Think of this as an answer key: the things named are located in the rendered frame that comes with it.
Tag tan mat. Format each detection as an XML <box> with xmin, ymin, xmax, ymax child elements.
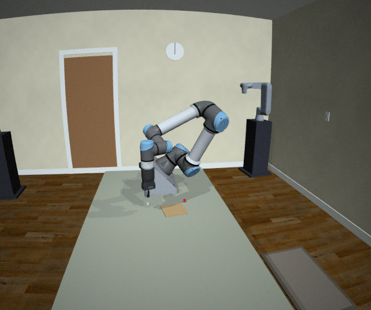
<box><xmin>160</xmin><ymin>203</ymin><xmax>189</xmax><ymax>217</ymax></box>

